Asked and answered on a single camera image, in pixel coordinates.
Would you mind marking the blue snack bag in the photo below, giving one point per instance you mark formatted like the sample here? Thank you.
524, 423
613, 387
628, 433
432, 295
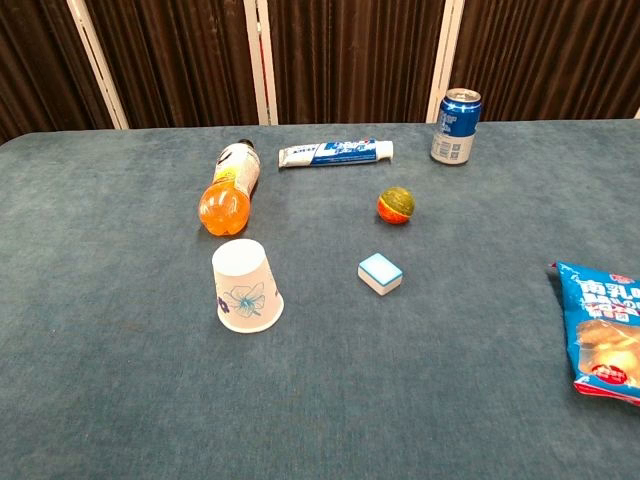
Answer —
607, 320

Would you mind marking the blue drink can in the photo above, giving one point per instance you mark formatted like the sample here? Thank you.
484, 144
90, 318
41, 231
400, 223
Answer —
454, 130

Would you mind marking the white screen frame post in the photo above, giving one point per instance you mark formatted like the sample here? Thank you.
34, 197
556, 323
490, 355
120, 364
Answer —
444, 55
97, 62
261, 60

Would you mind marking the orange green ball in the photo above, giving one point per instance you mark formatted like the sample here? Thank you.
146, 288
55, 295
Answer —
396, 205

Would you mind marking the blue white rectangular block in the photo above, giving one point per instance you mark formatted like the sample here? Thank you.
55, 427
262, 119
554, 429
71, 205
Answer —
380, 272

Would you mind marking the blue velvet tablecloth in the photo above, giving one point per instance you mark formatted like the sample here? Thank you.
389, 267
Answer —
320, 390

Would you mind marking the blue white toothpaste tube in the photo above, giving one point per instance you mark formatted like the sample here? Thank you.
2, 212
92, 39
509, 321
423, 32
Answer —
335, 152

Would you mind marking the dark brown curtain panel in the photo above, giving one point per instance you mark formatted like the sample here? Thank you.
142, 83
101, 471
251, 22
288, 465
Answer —
555, 55
35, 65
180, 60
355, 60

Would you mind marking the white floral paper cup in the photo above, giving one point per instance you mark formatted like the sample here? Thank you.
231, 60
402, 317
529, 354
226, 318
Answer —
245, 280

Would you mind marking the orange soda plastic bottle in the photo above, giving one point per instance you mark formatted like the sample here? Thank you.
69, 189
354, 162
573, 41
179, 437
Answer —
227, 200

